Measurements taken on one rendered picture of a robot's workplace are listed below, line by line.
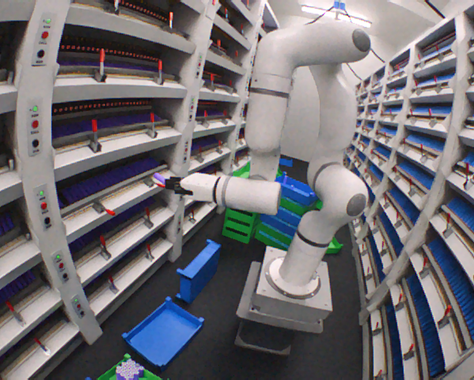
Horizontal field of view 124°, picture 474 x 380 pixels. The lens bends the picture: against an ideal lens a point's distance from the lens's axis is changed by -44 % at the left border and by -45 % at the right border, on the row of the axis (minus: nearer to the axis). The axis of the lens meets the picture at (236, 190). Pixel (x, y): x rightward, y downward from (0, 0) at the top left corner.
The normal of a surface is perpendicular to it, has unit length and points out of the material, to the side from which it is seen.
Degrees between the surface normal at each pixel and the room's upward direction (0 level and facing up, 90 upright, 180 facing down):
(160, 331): 0
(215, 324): 0
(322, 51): 114
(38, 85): 90
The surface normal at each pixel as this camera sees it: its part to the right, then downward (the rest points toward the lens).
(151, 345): 0.18, -0.90
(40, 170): 0.92, 0.29
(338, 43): -0.46, 0.59
